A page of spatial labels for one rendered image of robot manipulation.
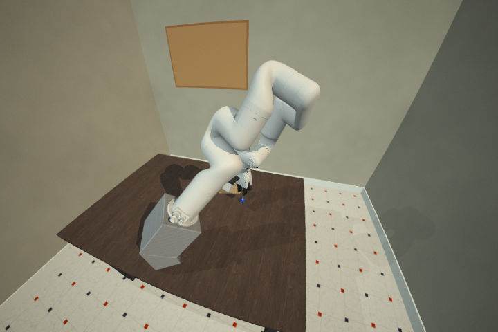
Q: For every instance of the tan mat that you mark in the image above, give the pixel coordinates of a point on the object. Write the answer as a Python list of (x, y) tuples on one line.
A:
[(234, 190)]

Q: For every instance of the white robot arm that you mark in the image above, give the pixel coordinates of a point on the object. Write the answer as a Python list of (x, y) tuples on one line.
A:
[(230, 133)]

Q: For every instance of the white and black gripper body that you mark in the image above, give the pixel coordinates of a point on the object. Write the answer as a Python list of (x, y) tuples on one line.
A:
[(244, 179)]

